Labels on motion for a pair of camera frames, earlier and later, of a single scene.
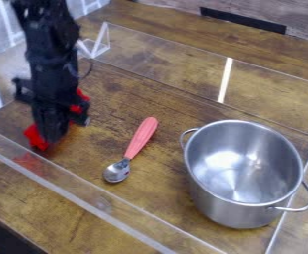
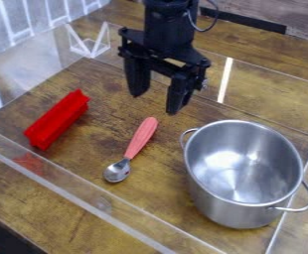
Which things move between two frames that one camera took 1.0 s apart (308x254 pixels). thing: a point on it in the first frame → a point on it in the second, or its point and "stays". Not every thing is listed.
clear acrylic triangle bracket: [95, 47] stays
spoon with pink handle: [115, 172] stays
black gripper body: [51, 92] → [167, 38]
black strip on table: [210, 13] stays
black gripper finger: [44, 120] → [137, 74]
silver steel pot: [242, 172] stays
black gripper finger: [58, 125] → [184, 85]
